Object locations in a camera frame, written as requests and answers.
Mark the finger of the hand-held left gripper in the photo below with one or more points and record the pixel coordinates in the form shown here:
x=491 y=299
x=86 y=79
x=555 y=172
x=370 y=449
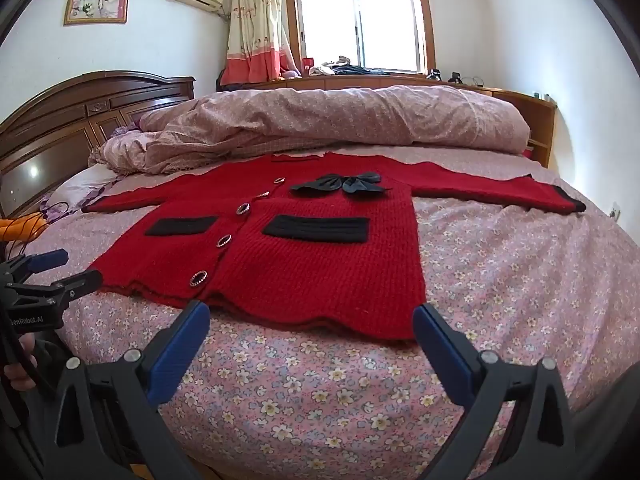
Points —
x=47 y=260
x=75 y=286

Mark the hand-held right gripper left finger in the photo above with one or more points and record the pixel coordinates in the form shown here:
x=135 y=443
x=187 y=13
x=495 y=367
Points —
x=179 y=347

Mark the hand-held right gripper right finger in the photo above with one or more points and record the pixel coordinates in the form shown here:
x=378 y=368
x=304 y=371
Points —
x=442 y=350

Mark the red knitted cardigan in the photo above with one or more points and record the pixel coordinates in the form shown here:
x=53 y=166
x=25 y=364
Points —
x=310 y=255

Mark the pile of dark clothes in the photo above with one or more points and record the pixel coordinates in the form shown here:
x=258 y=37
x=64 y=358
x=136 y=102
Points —
x=350 y=67

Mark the person's left hand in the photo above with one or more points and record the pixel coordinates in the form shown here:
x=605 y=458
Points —
x=20 y=377

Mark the orange plastic object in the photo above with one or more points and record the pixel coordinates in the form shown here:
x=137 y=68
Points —
x=20 y=227

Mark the white pillow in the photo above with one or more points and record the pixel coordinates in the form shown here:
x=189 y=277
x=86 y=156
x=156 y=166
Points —
x=75 y=190

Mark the dark wooden headboard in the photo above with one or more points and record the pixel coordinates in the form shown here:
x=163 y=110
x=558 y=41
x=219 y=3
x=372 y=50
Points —
x=55 y=130

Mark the pink floral bed sheet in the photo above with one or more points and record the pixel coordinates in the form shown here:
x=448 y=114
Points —
x=310 y=400

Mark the pink dotted quilt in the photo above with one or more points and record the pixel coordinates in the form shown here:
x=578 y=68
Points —
x=350 y=115

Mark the small black device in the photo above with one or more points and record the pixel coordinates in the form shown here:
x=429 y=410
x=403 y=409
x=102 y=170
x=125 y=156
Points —
x=435 y=74
x=455 y=77

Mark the cream and red curtain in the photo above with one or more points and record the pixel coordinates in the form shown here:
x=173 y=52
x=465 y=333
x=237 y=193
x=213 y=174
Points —
x=257 y=30

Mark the small red box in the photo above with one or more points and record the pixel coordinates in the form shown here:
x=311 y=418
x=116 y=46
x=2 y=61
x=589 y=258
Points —
x=308 y=63

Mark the wooden framed window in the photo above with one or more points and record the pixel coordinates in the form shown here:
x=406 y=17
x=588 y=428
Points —
x=357 y=15

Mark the white wall socket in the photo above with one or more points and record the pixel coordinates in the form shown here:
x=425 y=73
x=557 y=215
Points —
x=615 y=210

